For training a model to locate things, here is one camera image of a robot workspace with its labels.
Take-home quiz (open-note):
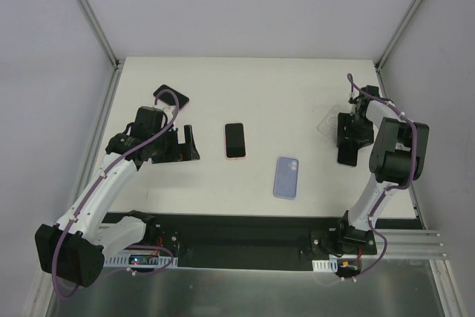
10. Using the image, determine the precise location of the black phone white edge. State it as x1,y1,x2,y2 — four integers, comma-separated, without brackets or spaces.
337,143,358,167

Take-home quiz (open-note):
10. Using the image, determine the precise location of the pink phone case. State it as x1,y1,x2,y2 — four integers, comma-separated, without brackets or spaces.
224,122,248,162

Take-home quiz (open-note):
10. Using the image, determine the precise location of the lavender phone case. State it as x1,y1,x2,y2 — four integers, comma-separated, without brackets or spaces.
273,157,299,200

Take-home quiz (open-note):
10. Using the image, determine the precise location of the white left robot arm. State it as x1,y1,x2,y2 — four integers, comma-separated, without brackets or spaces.
35,106,200,287

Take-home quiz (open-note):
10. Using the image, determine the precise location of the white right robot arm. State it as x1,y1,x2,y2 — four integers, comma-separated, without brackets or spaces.
334,85,430,254

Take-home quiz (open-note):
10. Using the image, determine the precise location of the clear phone case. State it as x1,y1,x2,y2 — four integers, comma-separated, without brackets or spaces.
317,105,341,141

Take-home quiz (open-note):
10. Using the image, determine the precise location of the phone in purple case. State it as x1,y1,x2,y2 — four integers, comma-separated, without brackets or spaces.
153,85,189,110

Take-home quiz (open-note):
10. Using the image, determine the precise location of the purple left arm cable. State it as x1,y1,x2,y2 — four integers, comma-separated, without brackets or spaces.
51,89,179,301

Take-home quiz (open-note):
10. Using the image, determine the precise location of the aluminium front rail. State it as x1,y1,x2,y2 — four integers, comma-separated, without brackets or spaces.
378,229,448,261

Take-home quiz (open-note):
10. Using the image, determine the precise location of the left white cable duct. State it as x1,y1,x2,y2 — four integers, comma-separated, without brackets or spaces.
104,253,178,269

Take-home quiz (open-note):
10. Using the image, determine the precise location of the white cable duct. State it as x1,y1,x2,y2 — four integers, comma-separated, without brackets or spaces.
312,258,338,273
104,253,178,269

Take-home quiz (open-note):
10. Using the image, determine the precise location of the right white cable duct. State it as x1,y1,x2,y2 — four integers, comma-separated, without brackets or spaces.
312,258,338,273

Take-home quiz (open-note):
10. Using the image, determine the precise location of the left aluminium frame post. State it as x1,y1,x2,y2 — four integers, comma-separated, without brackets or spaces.
76,0,121,70

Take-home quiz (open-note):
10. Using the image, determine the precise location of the aluminium frame post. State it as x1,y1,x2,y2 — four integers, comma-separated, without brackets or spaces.
76,0,121,70
375,0,425,73

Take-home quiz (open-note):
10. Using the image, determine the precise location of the right aluminium frame post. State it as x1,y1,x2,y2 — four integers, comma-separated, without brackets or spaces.
375,0,425,73

